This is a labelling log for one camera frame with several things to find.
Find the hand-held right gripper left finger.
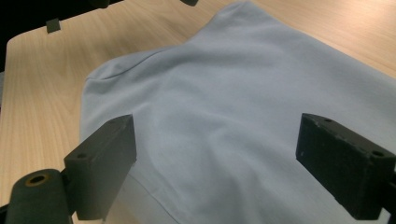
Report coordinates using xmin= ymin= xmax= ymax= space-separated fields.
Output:
xmin=63 ymin=113 xmax=137 ymax=221

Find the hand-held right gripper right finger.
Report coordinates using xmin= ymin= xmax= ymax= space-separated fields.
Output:
xmin=295 ymin=112 xmax=396 ymax=221

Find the light blue printed t-shirt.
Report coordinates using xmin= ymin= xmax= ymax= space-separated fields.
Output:
xmin=78 ymin=0 xmax=396 ymax=224

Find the grey tape strip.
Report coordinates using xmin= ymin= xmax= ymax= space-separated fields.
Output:
xmin=45 ymin=18 xmax=62 ymax=35

